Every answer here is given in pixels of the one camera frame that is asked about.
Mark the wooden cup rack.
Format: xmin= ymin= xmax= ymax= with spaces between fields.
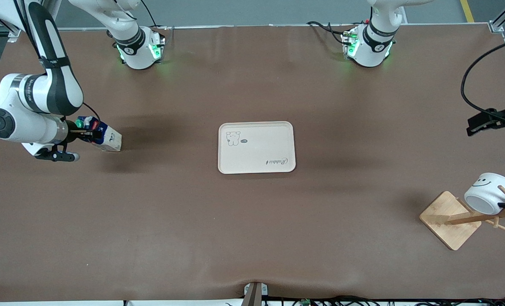
xmin=420 ymin=185 xmax=505 ymax=251

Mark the brown table mat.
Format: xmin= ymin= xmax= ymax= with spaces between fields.
xmin=0 ymin=24 xmax=505 ymax=303

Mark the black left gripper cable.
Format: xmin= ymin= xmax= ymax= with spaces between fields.
xmin=461 ymin=35 xmax=505 ymax=128

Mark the black left arm base cable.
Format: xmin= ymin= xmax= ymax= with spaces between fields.
xmin=307 ymin=20 xmax=347 ymax=45

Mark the table edge camera mount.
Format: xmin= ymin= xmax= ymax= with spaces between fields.
xmin=242 ymin=282 xmax=269 ymax=306

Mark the beige plastic tray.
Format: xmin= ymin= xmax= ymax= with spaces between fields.
xmin=218 ymin=122 xmax=296 ymax=175

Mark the blue white milk carton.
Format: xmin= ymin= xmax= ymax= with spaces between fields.
xmin=75 ymin=116 xmax=122 ymax=153

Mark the black right arm base cable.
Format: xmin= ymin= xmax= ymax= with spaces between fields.
xmin=140 ymin=0 xmax=174 ymax=41

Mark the white smiley cup black handle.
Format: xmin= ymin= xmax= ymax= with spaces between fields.
xmin=464 ymin=172 xmax=505 ymax=215

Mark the black arm base cable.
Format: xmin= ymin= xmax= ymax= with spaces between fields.
xmin=307 ymin=20 xmax=347 ymax=45
xmin=140 ymin=0 xmax=174 ymax=41

